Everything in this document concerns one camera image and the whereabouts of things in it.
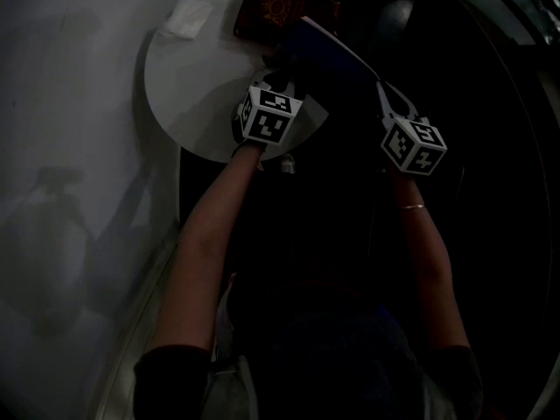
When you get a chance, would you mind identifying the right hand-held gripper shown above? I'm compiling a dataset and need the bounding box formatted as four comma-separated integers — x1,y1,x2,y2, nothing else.
375,80,449,176

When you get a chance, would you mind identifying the person's right forearm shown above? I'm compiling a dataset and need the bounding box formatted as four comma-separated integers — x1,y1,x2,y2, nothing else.
388,164,473,352

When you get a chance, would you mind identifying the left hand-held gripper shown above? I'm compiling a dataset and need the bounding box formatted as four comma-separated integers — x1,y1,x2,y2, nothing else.
237,68,308,148

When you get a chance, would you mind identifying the round white table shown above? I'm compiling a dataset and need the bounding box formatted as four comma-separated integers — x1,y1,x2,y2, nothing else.
143,0,331,164

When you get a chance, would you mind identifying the red box with gold emblem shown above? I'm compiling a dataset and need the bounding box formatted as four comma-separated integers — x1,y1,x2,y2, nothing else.
233,0,342,47

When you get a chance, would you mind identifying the person's left forearm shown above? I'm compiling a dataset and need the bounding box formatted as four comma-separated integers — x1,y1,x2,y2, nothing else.
150,140,268,354

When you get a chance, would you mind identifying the blue booklet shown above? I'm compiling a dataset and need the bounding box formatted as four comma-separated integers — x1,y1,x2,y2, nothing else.
277,14,382,88

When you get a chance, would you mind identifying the person's dark clothing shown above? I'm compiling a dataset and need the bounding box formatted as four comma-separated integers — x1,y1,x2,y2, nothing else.
133,273,485,420

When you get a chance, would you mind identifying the white folded tissue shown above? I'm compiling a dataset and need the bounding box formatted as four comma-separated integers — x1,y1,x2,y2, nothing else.
157,0,214,41

